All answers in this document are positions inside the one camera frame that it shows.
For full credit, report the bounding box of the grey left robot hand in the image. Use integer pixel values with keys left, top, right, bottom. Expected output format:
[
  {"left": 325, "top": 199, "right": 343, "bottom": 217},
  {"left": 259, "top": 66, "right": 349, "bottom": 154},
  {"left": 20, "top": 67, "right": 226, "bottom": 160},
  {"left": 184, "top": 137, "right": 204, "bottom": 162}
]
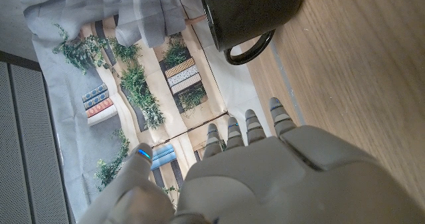
[{"left": 78, "top": 96, "right": 425, "bottom": 224}]

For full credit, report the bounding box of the black cup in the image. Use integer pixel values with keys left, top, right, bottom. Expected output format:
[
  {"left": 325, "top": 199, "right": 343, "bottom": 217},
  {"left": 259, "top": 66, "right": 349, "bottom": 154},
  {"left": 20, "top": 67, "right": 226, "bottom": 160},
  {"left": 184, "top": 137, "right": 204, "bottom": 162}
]
[{"left": 198, "top": 0, "right": 308, "bottom": 66}]

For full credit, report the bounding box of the long grey tape strip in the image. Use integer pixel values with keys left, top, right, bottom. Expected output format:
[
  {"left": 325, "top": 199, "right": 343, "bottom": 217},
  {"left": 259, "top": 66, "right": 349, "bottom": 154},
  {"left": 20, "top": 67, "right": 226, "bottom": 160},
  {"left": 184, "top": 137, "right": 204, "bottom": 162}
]
[{"left": 269, "top": 41, "right": 306, "bottom": 127}]

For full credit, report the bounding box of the printed room backdrop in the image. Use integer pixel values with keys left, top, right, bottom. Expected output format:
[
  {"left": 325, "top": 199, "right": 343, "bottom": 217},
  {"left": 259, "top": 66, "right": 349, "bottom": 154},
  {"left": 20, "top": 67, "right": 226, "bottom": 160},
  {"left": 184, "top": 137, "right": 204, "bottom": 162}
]
[{"left": 18, "top": 0, "right": 273, "bottom": 218}]

